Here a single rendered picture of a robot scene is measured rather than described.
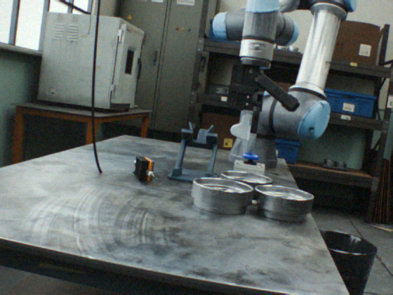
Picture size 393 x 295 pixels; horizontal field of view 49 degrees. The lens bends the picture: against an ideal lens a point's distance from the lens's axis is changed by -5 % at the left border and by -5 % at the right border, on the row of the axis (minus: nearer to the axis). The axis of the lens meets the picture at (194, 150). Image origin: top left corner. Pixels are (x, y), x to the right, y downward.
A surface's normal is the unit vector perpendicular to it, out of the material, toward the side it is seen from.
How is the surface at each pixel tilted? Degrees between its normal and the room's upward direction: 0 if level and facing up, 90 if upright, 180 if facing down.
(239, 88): 90
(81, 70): 90
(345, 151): 90
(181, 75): 90
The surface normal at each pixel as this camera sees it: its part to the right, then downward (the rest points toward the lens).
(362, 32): -0.18, 0.13
